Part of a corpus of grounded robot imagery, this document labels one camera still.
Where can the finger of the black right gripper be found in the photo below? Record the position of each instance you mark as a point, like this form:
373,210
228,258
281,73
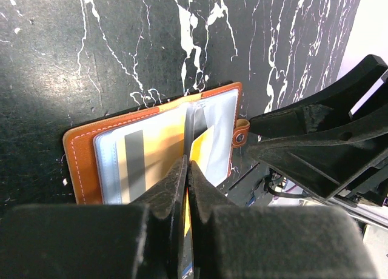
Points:
324,163
324,110

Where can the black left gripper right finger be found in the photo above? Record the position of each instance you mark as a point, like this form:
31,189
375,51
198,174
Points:
231,241

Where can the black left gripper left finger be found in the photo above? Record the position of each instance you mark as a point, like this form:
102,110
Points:
142,239

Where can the brown leather card holder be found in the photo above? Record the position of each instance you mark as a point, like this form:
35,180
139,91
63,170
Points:
91,153

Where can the yellow credit card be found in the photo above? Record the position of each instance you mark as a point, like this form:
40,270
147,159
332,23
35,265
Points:
200,153

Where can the gold credit card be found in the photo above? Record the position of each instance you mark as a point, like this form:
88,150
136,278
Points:
146,151

